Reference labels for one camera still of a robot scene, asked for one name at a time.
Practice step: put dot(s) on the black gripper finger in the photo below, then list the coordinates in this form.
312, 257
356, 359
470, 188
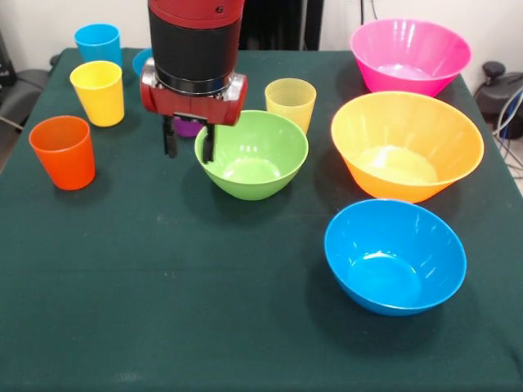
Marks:
170, 143
208, 147

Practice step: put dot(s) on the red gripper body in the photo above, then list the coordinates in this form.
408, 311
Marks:
192, 104

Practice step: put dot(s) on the green bowl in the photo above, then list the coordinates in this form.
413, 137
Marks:
261, 139

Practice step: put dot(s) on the large blue bowl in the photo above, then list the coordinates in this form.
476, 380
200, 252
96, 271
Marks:
392, 253

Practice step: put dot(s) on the pink bowl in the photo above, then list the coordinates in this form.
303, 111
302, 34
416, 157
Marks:
408, 45

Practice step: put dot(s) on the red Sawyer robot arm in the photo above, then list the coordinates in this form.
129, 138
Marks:
192, 49

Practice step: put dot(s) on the purple cup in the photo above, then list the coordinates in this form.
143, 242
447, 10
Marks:
188, 130

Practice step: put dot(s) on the small blue bowl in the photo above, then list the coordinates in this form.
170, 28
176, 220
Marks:
141, 61

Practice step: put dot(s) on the pale translucent yellow cup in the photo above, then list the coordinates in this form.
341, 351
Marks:
290, 100

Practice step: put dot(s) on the red cup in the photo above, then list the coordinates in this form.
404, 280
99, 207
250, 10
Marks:
65, 159

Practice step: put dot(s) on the blue cup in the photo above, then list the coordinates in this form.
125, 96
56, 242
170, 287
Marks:
98, 45

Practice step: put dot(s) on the dark green tablecloth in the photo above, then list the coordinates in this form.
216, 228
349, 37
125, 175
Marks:
163, 286

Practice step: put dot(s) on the orange bowl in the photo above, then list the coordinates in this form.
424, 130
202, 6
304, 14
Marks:
408, 122

